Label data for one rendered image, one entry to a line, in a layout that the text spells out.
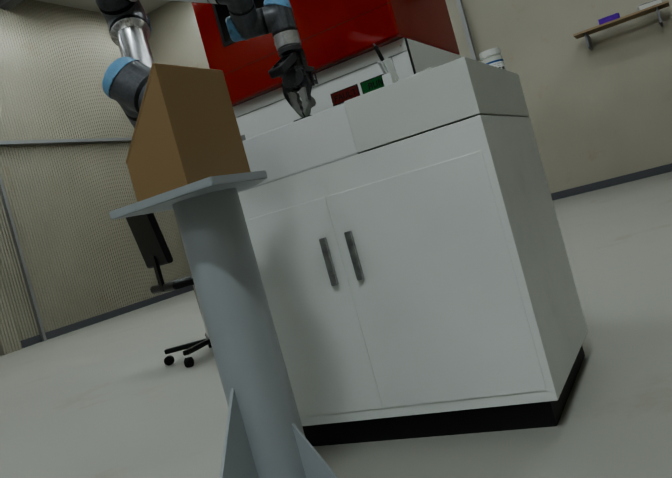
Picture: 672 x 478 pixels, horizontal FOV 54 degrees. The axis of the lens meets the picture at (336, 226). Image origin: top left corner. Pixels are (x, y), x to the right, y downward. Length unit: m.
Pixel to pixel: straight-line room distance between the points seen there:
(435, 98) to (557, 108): 9.71
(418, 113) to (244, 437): 0.91
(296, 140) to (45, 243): 10.51
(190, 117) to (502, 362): 0.98
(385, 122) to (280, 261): 0.52
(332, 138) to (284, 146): 0.16
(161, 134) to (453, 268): 0.80
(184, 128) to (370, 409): 0.95
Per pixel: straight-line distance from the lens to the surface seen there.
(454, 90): 1.71
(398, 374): 1.88
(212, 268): 1.57
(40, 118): 12.96
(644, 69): 11.30
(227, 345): 1.59
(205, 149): 1.57
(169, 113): 1.52
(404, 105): 1.75
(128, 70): 1.74
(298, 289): 1.95
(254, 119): 2.73
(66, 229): 12.56
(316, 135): 1.86
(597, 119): 11.32
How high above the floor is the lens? 0.66
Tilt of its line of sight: 1 degrees down
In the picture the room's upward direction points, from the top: 15 degrees counter-clockwise
